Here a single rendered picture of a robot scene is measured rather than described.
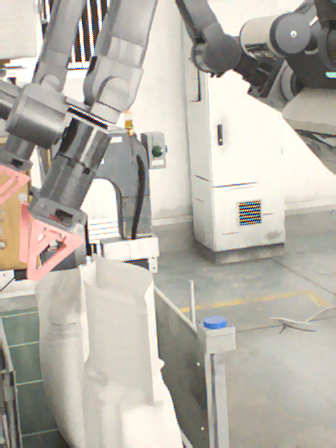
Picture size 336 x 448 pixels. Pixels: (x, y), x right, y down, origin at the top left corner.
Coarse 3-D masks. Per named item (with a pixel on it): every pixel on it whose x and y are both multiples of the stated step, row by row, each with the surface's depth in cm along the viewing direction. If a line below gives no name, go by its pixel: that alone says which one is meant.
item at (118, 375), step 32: (96, 256) 196; (96, 288) 167; (128, 288) 187; (96, 320) 169; (128, 320) 161; (96, 352) 172; (128, 352) 163; (96, 384) 177; (128, 384) 165; (160, 384) 171; (96, 416) 175; (128, 416) 162; (160, 416) 164
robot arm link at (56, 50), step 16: (64, 0) 154; (80, 0) 155; (64, 16) 154; (80, 16) 155; (48, 32) 155; (64, 32) 155; (48, 48) 154; (64, 48) 155; (48, 64) 154; (64, 64) 155; (32, 80) 158; (64, 80) 155
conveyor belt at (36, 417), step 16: (16, 320) 365; (32, 320) 363; (16, 336) 343; (32, 336) 342; (16, 352) 324; (32, 352) 323; (16, 368) 307; (32, 368) 306; (16, 384) 292; (32, 384) 291; (32, 400) 277; (32, 416) 264; (48, 416) 264; (32, 432) 253; (48, 432) 252
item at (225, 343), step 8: (200, 328) 202; (208, 328) 200; (224, 328) 199; (232, 328) 200; (200, 336) 203; (208, 336) 198; (216, 336) 199; (224, 336) 200; (232, 336) 200; (200, 344) 204; (208, 344) 199; (216, 344) 199; (224, 344) 200; (232, 344) 201; (208, 352) 199
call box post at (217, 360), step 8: (216, 352) 202; (216, 360) 203; (224, 360) 204; (216, 368) 203; (224, 368) 204; (216, 376) 204; (224, 376) 204; (216, 384) 204; (224, 384) 205; (216, 392) 205; (224, 392) 205; (216, 400) 205; (224, 400) 206; (216, 408) 205; (224, 408) 206; (216, 416) 206; (224, 416) 206; (216, 424) 207; (224, 424) 207; (216, 432) 208; (224, 432) 207; (216, 440) 209; (224, 440) 208
